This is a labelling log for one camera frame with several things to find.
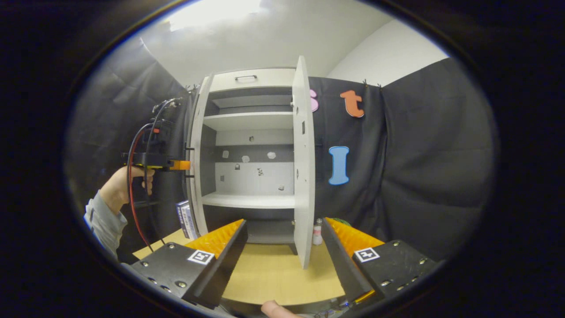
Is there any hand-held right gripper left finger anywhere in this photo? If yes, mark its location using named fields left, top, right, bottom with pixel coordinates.
left=132, top=219, right=249, bottom=310

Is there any black backdrop cloth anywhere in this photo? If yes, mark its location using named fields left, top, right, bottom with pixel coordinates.
left=66, top=38, right=499, bottom=261

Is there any white book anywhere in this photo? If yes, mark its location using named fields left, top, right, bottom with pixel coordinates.
left=184, top=201, right=194, bottom=239

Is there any blue book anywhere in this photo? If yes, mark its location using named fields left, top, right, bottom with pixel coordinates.
left=176, top=201, right=189, bottom=239

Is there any red cable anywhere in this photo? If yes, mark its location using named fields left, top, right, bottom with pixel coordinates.
left=127, top=128, right=155, bottom=253

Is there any door of shoe cabinet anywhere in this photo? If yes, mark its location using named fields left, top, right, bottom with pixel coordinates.
left=291, top=55, right=316, bottom=270
left=185, top=74, right=215, bottom=237

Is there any grey double-door shoe cabinet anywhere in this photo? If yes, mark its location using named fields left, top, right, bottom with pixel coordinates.
left=185, top=67, right=316, bottom=256

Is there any white cabinet shelf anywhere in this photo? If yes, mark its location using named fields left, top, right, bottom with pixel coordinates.
left=203, top=111, right=294, bottom=132
left=202, top=191, right=295, bottom=209

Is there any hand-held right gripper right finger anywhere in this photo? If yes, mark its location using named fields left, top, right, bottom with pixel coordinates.
left=321, top=216, right=437, bottom=305

